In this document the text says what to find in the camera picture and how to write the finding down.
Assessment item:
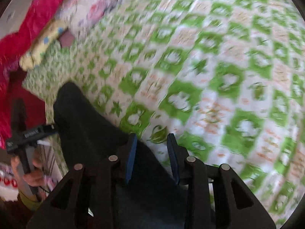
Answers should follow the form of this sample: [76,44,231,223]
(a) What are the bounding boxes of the white floral pillow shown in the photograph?
[55,0,121,39]

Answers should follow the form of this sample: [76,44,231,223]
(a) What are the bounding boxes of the black pants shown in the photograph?
[53,82,186,228]

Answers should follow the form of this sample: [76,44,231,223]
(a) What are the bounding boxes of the green white checkered bedsheet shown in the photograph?
[23,0,304,228]

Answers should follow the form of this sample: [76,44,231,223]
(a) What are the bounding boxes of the person's left hand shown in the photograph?
[11,149,45,190]

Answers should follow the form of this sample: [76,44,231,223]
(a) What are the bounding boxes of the red fuzzy blanket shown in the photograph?
[1,0,63,149]

